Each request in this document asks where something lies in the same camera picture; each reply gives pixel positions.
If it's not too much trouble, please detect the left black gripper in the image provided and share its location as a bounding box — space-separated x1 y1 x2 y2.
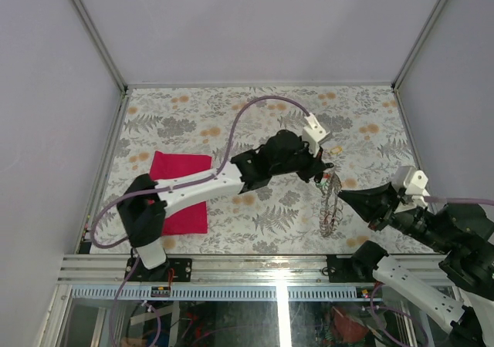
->
270 136 326 182

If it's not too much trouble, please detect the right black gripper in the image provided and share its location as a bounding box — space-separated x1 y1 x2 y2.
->
337 177 453 251

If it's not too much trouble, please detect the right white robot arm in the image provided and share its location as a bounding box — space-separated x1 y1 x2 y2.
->
338 184 493 346

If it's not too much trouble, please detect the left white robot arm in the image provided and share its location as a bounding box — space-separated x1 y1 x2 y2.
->
117 127 331 281

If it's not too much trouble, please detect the red cloth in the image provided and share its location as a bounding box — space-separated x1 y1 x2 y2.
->
148 150 212 237

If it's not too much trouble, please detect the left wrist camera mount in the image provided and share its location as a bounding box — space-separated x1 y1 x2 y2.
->
301 113 329 156

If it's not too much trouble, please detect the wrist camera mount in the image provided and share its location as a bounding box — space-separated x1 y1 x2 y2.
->
301 113 329 156
391 166 430 213

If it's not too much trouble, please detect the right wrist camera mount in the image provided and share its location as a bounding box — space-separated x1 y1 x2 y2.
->
391 166 430 213

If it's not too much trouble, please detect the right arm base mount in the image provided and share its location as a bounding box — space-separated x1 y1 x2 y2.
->
320 241 388 284

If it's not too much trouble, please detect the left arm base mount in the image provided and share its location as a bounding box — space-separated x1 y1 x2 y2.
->
125 249 193 284

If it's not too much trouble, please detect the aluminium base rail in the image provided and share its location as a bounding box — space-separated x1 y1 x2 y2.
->
57 254 374 301

